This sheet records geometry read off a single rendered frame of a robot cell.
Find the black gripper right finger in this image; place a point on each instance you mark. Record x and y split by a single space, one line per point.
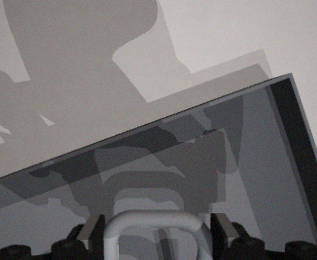
244 247

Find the grey tray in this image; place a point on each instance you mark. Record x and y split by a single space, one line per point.
250 155

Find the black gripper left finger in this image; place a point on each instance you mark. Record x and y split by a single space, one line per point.
74 247

